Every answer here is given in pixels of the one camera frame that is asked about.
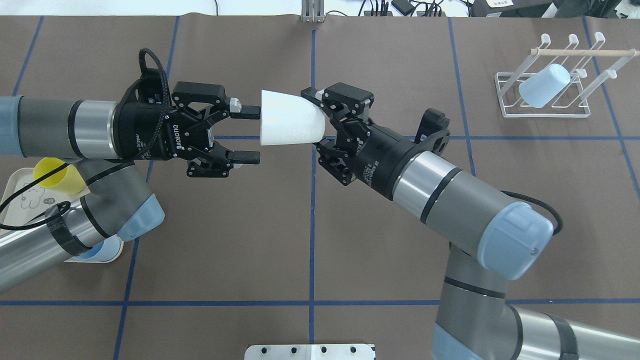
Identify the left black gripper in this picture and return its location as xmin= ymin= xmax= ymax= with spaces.
xmin=113 ymin=81 xmax=261 ymax=178

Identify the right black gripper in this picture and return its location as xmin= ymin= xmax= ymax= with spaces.
xmin=301 ymin=82 xmax=415 ymax=200

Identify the white cream cup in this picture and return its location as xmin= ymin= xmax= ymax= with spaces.
xmin=260 ymin=89 xmax=326 ymax=146

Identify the yellow cup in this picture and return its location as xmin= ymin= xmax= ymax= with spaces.
xmin=32 ymin=157 xmax=86 ymax=194

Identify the light blue cup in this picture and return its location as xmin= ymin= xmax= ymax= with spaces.
xmin=518 ymin=63 xmax=571 ymax=109

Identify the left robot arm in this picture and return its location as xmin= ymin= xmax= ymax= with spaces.
xmin=1 ymin=66 xmax=261 ymax=292

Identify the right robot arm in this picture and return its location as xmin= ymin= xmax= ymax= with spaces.
xmin=301 ymin=82 xmax=639 ymax=360

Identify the blue cup on tray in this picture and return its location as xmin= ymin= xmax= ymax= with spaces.
xmin=74 ymin=235 xmax=124 ymax=264

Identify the cream serving tray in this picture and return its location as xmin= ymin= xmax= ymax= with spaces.
xmin=1 ymin=167 xmax=96 ymax=264

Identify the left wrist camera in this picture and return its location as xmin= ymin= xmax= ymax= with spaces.
xmin=134 ymin=68 xmax=172 ymax=105

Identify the aluminium frame post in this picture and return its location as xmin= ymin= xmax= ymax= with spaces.
xmin=301 ymin=0 xmax=326 ymax=23

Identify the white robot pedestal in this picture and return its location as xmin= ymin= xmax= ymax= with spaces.
xmin=244 ymin=343 xmax=377 ymax=360

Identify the white wire cup rack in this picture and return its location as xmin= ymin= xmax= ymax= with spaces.
xmin=494 ymin=32 xmax=639 ymax=119

